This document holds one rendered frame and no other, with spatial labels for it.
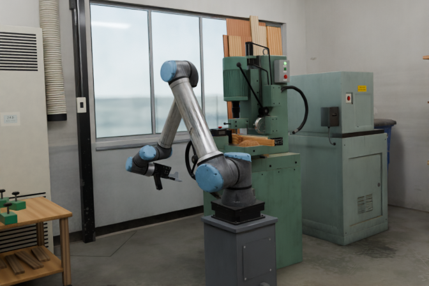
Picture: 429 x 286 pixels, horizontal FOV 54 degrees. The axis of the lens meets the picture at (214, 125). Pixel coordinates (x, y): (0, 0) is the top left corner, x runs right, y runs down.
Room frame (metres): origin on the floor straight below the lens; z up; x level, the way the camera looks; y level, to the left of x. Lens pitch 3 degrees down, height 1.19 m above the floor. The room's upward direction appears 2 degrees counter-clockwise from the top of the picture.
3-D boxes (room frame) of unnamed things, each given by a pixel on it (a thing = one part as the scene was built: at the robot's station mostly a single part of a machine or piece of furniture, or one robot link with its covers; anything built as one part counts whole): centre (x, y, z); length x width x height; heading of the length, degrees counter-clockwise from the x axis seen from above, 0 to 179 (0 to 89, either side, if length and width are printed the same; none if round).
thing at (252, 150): (2.96, -0.07, 0.87); 0.61 x 0.30 x 0.06; 33
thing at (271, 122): (2.99, -0.40, 1.02); 0.09 x 0.07 x 0.12; 33
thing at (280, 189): (3.09, -0.26, 0.36); 0.58 x 0.45 x 0.71; 123
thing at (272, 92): (3.01, -0.42, 1.23); 0.09 x 0.08 x 0.15; 123
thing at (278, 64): (3.08, -0.50, 1.40); 0.10 x 0.06 x 0.16; 123
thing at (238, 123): (3.03, -0.17, 1.03); 0.14 x 0.07 x 0.09; 123
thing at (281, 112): (3.19, -0.40, 1.16); 0.22 x 0.22 x 0.72; 33
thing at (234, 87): (3.03, -0.16, 1.35); 0.18 x 0.18 x 0.31
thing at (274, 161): (3.09, -0.26, 0.76); 0.57 x 0.45 x 0.09; 123
